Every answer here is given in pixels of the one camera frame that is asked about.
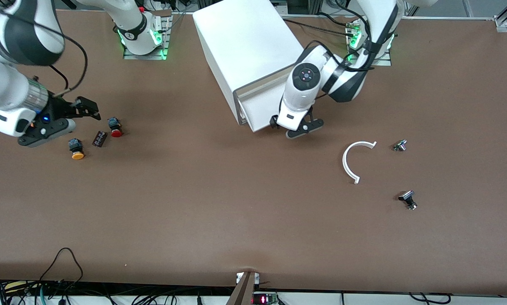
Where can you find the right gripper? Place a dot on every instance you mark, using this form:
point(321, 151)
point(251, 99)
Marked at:
point(61, 109)

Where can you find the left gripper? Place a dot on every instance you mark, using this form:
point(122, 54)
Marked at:
point(273, 122)

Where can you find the white plastic drawer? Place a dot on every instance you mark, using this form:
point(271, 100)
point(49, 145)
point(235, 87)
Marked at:
point(262, 108)

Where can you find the red push button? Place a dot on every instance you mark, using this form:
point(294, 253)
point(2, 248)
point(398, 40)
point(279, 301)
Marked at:
point(116, 133)

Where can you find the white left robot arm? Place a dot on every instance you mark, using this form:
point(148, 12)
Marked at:
point(306, 89)

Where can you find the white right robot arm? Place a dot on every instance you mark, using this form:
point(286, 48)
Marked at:
point(8, 84)

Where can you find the yellow push button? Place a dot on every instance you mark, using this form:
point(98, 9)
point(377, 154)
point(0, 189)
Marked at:
point(78, 155)

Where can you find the white drawer cabinet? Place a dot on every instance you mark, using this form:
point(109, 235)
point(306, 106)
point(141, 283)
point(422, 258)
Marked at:
point(245, 38)

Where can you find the black terminal block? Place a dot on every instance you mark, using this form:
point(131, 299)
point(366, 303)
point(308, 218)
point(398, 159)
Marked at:
point(99, 139)

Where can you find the white curved plastic piece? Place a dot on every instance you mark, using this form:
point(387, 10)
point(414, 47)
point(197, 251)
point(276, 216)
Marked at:
point(345, 163)

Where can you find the small device red display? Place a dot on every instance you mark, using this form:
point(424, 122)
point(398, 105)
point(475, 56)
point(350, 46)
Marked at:
point(264, 300)

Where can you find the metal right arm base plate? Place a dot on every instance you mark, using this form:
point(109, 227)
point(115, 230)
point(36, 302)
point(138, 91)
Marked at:
point(152, 56)

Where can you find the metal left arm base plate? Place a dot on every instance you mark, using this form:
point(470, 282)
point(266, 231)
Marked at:
point(382, 62)

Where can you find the small silver switch part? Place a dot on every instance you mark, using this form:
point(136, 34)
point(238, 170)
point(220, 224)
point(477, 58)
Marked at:
point(400, 146)

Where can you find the black silver key switch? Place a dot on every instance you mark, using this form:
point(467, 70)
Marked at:
point(407, 196)

